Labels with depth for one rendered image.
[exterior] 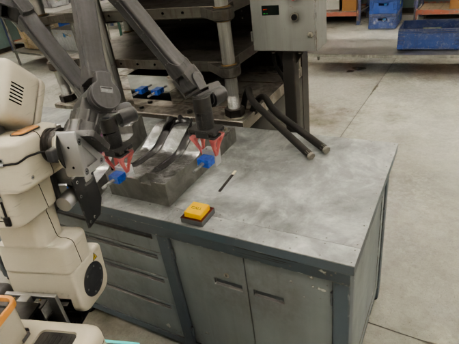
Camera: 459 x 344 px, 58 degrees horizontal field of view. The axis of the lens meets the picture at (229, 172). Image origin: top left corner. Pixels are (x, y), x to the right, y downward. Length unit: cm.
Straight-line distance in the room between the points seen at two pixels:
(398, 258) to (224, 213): 126
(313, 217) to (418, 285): 106
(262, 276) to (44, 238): 66
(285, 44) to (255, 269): 102
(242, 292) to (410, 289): 99
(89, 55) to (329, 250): 80
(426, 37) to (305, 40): 303
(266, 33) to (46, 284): 134
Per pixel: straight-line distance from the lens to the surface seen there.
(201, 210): 128
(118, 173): 146
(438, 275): 231
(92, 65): 112
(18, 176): 103
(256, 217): 128
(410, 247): 243
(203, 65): 208
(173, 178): 139
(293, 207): 131
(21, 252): 129
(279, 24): 191
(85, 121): 104
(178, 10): 207
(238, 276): 143
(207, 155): 136
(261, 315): 152
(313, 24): 186
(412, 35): 483
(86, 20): 118
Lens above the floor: 157
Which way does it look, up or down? 30 degrees down
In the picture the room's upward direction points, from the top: 8 degrees counter-clockwise
